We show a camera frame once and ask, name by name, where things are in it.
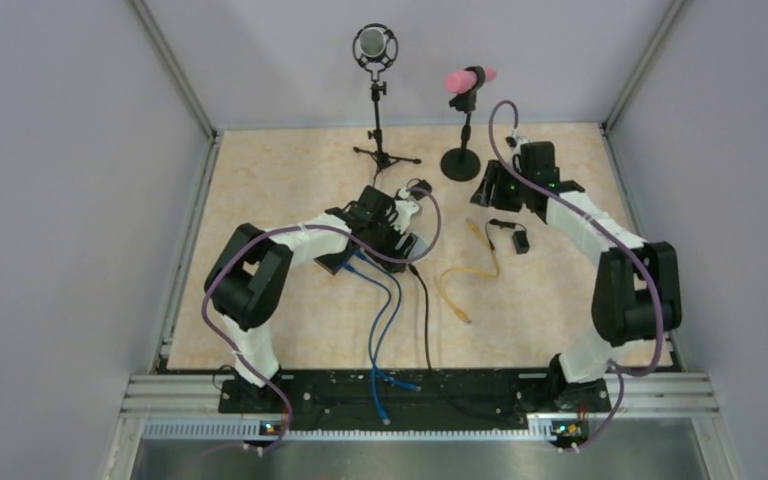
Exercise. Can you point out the black network switch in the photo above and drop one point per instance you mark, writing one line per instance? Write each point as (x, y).
(333, 263)

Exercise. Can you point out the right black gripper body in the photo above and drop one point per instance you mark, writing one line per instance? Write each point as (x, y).
(503, 190)

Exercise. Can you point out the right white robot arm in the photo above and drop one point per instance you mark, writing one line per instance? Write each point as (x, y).
(636, 295)

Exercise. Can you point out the white network switch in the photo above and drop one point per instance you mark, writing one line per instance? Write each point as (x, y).
(420, 247)

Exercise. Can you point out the black tripod microphone stand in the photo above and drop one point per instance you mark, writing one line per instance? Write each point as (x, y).
(380, 157)

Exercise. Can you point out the white slotted cable duct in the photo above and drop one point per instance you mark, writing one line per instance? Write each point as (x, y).
(539, 429)

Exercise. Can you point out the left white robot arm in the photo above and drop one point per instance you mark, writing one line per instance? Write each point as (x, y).
(247, 280)

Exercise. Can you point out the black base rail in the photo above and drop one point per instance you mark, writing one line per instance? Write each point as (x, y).
(419, 400)

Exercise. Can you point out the pink foam microphone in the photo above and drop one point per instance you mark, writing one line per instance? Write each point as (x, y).
(464, 80)

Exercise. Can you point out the black power adapter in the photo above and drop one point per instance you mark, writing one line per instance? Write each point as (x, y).
(420, 188)
(520, 242)

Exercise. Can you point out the grey studio microphone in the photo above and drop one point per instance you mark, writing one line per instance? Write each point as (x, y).
(375, 48)

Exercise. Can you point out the black round-base microphone stand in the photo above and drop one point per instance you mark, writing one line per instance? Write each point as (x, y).
(461, 164)

